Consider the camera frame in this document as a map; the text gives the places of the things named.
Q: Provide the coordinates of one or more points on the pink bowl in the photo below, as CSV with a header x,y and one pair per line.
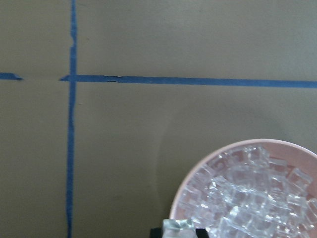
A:
x,y
183,196

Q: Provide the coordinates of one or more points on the clear ice cube pile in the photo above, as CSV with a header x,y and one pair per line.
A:
x,y
247,193

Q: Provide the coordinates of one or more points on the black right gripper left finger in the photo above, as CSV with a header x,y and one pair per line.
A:
x,y
156,233

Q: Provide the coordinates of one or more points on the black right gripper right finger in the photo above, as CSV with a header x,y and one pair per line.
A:
x,y
201,233

